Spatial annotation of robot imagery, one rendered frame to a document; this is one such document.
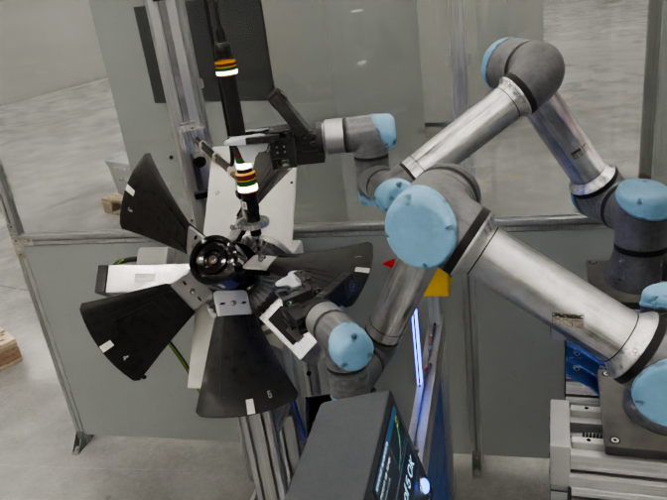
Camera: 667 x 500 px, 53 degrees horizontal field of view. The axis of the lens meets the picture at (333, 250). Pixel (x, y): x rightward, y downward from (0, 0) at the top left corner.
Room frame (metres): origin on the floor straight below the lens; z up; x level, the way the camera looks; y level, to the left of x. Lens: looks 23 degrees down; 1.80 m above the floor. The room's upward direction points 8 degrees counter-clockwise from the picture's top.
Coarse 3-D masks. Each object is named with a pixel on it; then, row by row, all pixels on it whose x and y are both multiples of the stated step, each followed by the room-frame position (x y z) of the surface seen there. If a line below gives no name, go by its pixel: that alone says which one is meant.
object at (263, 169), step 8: (264, 152) 1.66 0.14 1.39; (256, 160) 1.67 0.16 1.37; (264, 160) 1.63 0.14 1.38; (256, 168) 1.64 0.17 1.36; (264, 168) 1.59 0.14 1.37; (272, 168) 1.56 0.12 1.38; (256, 176) 1.61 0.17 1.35; (264, 176) 1.56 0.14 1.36; (272, 176) 1.53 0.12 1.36; (280, 176) 1.51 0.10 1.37; (264, 184) 1.53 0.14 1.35; (272, 184) 1.50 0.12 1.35; (264, 192) 1.50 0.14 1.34; (240, 208) 1.55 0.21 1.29; (240, 216) 1.52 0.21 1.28
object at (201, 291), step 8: (176, 280) 1.43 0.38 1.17; (184, 280) 1.44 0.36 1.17; (192, 280) 1.44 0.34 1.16; (176, 288) 1.43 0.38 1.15; (184, 288) 1.44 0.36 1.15; (200, 288) 1.45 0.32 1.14; (184, 296) 1.44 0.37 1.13; (192, 296) 1.44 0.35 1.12; (200, 296) 1.45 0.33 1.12; (208, 296) 1.45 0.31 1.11; (192, 304) 1.44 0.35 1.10; (200, 304) 1.44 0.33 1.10
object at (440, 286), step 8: (440, 272) 1.53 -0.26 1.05; (432, 280) 1.54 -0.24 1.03; (440, 280) 1.53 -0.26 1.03; (448, 280) 1.53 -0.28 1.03; (432, 288) 1.54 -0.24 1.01; (440, 288) 1.53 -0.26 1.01; (448, 288) 1.53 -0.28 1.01; (424, 296) 1.55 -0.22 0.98; (432, 296) 1.54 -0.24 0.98; (440, 296) 1.54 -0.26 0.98
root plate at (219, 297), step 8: (216, 296) 1.39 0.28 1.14; (224, 296) 1.40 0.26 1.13; (232, 296) 1.41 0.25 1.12; (240, 296) 1.42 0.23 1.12; (216, 304) 1.37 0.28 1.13; (224, 304) 1.38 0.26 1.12; (240, 304) 1.40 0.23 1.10; (248, 304) 1.41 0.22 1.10; (216, 312) 1.36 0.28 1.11; (224, 312) 1.36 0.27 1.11; (232, 312) 1.37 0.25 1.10; (240, 312) 1.38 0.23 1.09; (248, 312) 1.39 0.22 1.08
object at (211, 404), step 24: (216, 336) 1.31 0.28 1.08; (240, 336) 1.33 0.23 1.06; (264, 336) 1.36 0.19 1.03; (216, 360) 1.27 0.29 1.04; (240, 360) 1.29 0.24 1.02; (264, 360) 1.31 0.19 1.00; (216, 384) 1.24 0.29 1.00; (240, 384) 1.25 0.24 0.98; (264, 384) 1.26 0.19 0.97; (288, 384) 1.28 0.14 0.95; (216, 408) 1.21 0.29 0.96; (240, 408) 1.21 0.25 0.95; (264, 408) 1.22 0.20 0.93
